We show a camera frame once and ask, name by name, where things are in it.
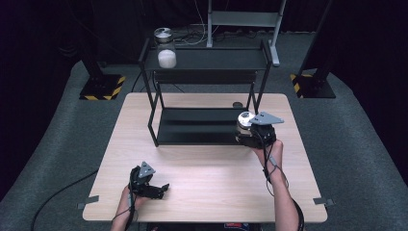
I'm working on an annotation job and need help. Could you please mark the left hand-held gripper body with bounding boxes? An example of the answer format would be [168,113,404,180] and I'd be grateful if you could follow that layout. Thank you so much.
[128,161,162,200]

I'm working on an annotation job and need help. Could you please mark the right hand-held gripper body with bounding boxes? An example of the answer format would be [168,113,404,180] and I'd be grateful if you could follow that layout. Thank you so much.
[239,111,286,150]

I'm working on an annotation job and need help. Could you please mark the glass jar with metal lid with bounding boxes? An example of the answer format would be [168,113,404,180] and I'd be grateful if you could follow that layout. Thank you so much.
[236,111,258,140]
[153,27,178,69]

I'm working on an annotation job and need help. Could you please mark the black metal shelf rack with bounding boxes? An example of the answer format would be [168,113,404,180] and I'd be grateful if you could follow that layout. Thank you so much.
[138,38,273,148]

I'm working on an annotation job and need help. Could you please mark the person's left hand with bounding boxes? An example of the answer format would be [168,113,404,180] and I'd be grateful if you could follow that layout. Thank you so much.
[119,185,152,214]

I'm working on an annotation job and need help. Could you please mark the person's right hand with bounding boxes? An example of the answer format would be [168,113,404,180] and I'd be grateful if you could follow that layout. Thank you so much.
[252,139,285,176]

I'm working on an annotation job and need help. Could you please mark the person's dark clothing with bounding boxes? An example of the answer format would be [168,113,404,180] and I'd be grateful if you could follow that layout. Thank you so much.
[146,221,263,231]

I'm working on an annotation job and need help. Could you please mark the black stand with striped base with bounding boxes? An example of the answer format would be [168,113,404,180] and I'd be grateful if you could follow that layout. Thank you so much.
[290,0,337,99]
[78,0,127,101]

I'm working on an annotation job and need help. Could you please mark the grey metal stand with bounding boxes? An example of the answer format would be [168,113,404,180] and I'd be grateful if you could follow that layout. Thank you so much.
[206,0,289,67]

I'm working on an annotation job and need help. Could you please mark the right hand-held gripper cable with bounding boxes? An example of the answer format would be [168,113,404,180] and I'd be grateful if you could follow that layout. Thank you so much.
[259,129,306,231]

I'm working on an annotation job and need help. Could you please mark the grey table edge bracket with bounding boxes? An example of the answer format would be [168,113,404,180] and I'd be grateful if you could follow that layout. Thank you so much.
[313,196,336,207]
[76,194,100,211]

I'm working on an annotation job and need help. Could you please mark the black floor cable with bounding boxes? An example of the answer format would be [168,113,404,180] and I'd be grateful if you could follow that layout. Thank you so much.
[28,168,99,231]

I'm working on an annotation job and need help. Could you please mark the bundle of floor cables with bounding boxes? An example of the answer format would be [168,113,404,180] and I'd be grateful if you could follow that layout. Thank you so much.
[172,0,232,48]

